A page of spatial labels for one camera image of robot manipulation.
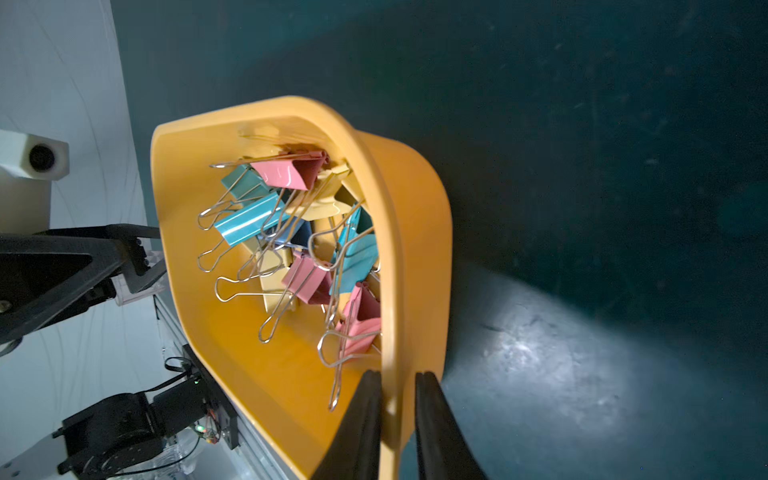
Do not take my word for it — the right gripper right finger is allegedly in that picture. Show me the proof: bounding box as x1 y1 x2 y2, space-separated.
415 372 487 479

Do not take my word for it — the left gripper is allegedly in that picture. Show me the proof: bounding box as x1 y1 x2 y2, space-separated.
1 224 167 345

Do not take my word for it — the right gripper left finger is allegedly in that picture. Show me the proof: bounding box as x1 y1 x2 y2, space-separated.
311 370 383 480

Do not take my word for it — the yellow plastic storage box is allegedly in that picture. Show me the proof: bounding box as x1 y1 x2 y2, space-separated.
151 96 453 479

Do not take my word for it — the pink binder clip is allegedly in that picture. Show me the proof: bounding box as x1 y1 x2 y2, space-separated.
316 281 382 412
209 149 330 192

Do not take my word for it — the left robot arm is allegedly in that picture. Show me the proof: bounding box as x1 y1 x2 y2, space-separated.
1 224 241 479

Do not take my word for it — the teal binder clip in box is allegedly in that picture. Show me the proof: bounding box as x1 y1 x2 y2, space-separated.
197 192 286 273

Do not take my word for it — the pink binder clip in box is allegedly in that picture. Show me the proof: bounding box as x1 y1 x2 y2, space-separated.
209 149 330 192

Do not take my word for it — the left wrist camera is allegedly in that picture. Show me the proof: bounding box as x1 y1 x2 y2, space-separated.
1 130 69 234

